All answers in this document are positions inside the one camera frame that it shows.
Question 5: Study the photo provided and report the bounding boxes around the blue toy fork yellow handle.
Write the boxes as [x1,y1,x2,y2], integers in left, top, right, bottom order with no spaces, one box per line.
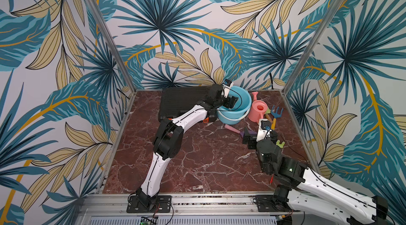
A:
[271,106,284,130]

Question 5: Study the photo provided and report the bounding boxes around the aluminium front rail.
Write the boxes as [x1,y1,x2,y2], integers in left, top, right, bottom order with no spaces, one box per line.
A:
[74,191,350,225]

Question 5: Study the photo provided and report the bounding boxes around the purple toy shovel pink handle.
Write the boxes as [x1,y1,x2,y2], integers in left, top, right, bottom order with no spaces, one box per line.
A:
[224,125,257,139]

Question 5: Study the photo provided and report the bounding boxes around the green toy shovel wooden handle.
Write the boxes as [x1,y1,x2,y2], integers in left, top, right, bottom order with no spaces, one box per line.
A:
[264,108,273,123]

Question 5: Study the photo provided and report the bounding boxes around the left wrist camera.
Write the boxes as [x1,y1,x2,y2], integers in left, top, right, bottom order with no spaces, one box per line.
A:
[222,79,234,98]

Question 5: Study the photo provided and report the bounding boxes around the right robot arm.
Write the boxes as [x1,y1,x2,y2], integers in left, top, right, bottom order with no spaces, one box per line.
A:
[242,126,389,225]

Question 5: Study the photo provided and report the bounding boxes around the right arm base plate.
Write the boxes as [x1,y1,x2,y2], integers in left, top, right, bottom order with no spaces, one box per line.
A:
[253,195,297,213]

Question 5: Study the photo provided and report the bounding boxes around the green toy rake wooden handle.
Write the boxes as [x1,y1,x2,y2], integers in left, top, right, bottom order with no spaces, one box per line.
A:
[276,140,285,149]

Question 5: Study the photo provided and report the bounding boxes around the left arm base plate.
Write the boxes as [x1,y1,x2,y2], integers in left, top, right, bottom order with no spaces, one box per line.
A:
[126,195,172,213]

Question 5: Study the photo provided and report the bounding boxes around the pink toy watering can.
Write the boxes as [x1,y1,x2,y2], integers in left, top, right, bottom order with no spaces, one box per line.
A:
[248,91,269,123]

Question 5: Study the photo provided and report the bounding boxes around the black plastic tool case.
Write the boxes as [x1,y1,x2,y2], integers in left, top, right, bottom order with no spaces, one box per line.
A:
[158,84,223,122]

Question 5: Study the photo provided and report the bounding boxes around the light blue plastic bucket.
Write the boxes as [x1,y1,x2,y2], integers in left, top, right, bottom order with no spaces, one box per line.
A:
[217,86,252,125]

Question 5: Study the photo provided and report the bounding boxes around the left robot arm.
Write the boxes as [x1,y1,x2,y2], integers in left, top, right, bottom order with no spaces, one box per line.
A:
[134,79,242,211]

